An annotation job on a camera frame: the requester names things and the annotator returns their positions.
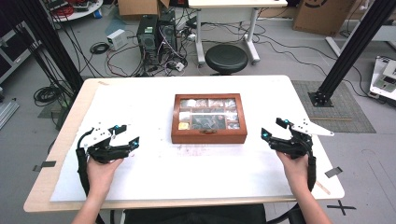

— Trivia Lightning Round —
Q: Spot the person's right hand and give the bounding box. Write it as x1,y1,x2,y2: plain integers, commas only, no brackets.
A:
276,151,310,194

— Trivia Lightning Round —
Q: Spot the large cardboard box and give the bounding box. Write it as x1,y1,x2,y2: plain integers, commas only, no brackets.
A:
291,0,360,37

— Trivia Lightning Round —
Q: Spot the grey metal rail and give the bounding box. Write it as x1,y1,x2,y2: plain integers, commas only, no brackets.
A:
0,98,21,131

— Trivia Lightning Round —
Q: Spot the white table mat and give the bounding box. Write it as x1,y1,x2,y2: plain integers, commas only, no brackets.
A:
49,83,316,203

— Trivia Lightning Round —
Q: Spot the black metal frame post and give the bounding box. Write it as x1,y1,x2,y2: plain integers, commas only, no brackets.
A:
307,0,396,108
11,0,85,94

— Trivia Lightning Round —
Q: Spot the white table frame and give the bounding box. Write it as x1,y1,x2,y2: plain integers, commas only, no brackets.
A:
324,22,396,59

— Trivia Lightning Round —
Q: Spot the black tape piece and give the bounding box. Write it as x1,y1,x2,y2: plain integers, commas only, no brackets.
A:
324,166,345,179
32,160,58,173

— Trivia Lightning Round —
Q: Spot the black round stool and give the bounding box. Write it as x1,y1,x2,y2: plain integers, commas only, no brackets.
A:
205,43,249,76

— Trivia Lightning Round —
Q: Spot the hand-held gripper black cable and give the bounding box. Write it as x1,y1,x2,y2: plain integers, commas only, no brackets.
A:
76,127,95,197
305,136,318,192

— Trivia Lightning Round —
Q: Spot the white desk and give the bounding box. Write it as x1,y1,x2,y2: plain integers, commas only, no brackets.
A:
188,0,289,66

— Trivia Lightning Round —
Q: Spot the white device with screen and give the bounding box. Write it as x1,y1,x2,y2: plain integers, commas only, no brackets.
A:
369,55,396,103

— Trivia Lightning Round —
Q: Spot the wooden box with glass lid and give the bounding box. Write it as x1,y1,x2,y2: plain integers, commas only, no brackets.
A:
170,93,248,145

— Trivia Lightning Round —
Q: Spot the black computer tower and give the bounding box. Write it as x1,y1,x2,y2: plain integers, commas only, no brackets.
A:
157,10,178,54
136,14,161,67

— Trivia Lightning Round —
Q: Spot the dark equipment rack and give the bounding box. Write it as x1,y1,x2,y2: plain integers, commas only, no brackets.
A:
0,21,42,85

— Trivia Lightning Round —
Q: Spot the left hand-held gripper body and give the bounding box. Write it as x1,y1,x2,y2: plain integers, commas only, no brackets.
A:
81,125,134,165

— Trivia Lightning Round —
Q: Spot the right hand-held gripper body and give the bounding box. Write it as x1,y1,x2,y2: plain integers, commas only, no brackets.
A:
269,117,335,161

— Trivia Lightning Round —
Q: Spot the person's left hand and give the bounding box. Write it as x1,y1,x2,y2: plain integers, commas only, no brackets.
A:
86,157,124,196

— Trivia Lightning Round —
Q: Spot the person's dark clothing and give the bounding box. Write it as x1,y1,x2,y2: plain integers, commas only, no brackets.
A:
123,203,268,224

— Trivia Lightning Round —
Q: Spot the small cardboard box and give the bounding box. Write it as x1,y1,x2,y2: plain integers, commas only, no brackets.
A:
117,0,171,18

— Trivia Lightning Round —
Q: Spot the large black cable coil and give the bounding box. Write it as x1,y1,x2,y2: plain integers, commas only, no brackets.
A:
33,85,65,107

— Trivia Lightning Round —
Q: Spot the small black cable coil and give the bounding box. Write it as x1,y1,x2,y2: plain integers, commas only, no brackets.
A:
89,41,111,56

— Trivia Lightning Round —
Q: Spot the right hand-held gripper black cable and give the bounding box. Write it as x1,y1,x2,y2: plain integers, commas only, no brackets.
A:
305,136,318,192

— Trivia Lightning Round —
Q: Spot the round white table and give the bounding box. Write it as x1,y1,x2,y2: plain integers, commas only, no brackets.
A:
43,0,105,23

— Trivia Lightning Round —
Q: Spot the white power supply box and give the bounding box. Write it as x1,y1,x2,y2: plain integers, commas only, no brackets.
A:
106,28,129,51

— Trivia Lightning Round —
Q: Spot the left hand-held gripper black cable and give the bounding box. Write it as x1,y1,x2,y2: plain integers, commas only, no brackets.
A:
76,127,95,197

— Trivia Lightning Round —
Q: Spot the grey floor mat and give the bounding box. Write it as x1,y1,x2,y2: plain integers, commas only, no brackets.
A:
290,79,377,134

